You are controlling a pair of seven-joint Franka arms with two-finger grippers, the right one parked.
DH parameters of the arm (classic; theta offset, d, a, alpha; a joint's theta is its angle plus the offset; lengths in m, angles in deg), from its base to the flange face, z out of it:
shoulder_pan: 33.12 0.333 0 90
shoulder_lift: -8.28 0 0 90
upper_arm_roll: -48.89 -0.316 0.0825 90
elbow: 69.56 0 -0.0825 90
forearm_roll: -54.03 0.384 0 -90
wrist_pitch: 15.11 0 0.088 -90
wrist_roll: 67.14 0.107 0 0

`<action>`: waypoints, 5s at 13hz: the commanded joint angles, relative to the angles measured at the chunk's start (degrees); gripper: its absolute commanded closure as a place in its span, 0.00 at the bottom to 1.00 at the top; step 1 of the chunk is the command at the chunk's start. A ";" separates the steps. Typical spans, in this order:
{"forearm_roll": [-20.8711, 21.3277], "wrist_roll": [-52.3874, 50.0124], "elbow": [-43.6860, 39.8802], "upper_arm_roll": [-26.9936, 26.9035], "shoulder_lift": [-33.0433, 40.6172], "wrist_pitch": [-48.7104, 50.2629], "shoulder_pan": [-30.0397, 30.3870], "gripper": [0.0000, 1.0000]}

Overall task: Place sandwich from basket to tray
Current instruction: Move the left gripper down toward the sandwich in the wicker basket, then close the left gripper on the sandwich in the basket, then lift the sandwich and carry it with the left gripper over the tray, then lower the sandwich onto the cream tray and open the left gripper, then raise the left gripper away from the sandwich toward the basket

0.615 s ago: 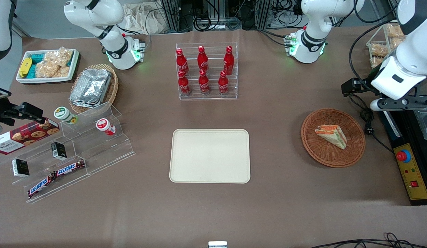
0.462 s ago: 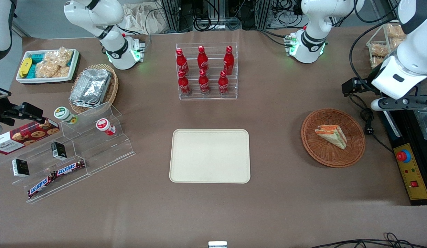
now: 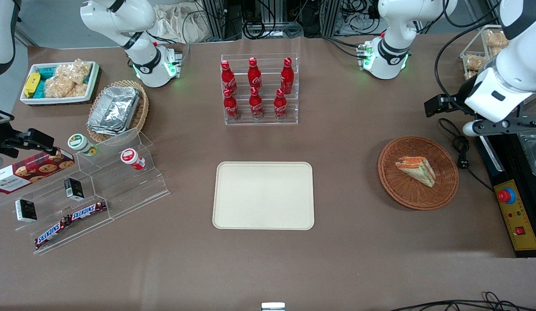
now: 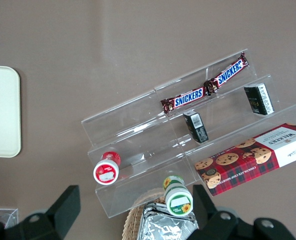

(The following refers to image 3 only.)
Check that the clear bag of fried snacks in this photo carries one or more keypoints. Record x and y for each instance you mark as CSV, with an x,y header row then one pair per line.
x,y
496,39
475,62

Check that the red emergency stop button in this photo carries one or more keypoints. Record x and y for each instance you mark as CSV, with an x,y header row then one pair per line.
x,y
505,196

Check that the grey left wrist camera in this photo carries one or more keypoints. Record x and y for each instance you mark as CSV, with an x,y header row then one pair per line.
x,y
509,126

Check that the clear acrylic stepped shelf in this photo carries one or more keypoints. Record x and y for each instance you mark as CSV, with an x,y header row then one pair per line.
x,y
121,190

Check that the oval light wicker basket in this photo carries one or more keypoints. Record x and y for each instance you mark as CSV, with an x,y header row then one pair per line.
x,y
142,110

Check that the black machine with yellow panel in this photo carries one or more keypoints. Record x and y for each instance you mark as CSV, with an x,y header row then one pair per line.
x,y
496,160

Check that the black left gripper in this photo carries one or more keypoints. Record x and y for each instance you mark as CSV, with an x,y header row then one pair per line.
x,y
461,102

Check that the red lid cup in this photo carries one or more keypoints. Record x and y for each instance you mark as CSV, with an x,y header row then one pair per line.
x,y
130,157

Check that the clear acrylic bottle rack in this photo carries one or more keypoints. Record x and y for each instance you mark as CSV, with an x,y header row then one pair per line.
x,y
268,121

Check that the triangular sandwich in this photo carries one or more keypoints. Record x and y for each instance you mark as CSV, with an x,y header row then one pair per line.
x,y
417,169

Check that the red cookie box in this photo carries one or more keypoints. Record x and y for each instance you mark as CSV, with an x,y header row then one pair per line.
x,y
30,172

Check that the stacked aluminium foil containers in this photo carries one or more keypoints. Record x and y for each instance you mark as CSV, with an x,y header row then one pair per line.
x,y
114,110

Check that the white rectangular snack bin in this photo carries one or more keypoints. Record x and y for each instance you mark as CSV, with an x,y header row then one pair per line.
x,y
56,100

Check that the round brown wicker basket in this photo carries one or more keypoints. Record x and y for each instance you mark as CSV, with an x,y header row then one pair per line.
x,y
406,194

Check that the aluminium frame post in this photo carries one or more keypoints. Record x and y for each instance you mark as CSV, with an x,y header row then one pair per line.
x,y
214,17
330,17

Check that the Snickers chocolate bar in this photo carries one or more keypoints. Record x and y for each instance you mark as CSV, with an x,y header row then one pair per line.
x,y
52,233
87,210

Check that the yellow snack packet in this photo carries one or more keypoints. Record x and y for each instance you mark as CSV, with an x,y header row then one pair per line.
x,y
31,84

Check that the beige rectangular tray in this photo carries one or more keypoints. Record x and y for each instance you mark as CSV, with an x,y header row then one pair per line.
x,y
263,196

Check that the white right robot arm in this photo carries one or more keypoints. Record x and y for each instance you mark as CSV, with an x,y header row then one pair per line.
x,y
121,17

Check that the teal snack packet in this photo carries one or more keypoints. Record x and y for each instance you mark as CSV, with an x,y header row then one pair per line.
x,y
44,73

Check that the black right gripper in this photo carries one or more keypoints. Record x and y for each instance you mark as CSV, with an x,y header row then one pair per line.
x,y
4,139

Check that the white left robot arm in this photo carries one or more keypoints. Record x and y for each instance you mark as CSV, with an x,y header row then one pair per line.
x,y
393,26

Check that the small black box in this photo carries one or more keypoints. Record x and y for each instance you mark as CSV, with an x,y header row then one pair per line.
x,y
73,189
26,210

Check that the green lid cup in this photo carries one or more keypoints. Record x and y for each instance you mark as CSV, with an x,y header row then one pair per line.
x,y
80,142

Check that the clear bag of rice crackers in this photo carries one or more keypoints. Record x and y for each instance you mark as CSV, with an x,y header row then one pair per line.
x,y
67,80

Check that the red cola bottle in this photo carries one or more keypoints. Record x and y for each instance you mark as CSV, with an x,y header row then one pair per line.
x,y
280,106
231,106
287,77
227,80
254,75
256,105

